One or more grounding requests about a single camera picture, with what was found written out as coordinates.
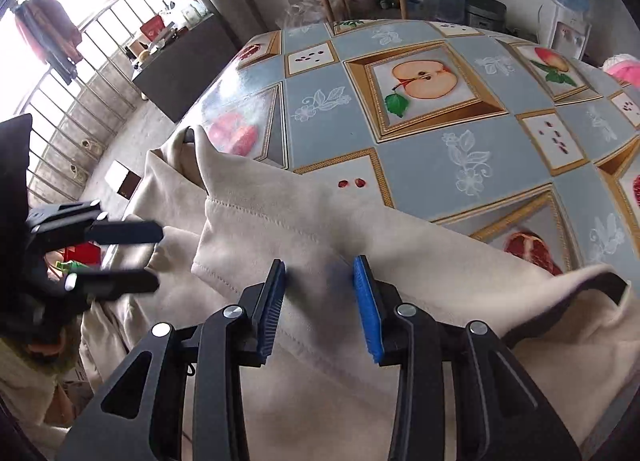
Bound cream zip-up jacket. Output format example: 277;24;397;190
80;132;639;460

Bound cream sleeve left forearm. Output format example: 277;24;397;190
0;340;68;460

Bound hanging red clothes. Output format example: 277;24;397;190
13;0;84;85

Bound person's left hand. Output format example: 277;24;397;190
23;325;77;368

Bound small cardboard box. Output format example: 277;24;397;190
104;160;141;200

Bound metal window railing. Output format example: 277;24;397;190
18;0;174;207

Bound dark grey cabinet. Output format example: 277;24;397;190
132;16;236;122

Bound fruit pattern bed sheet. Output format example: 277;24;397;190
183;20;639;280

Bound white plastic bag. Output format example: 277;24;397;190
276;0;328;33

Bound pink floral blanket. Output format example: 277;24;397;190
602;54;640;88

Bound white water dispenser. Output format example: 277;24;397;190
546;4;591;60

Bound black rice cooker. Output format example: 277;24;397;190
464;0;506;32

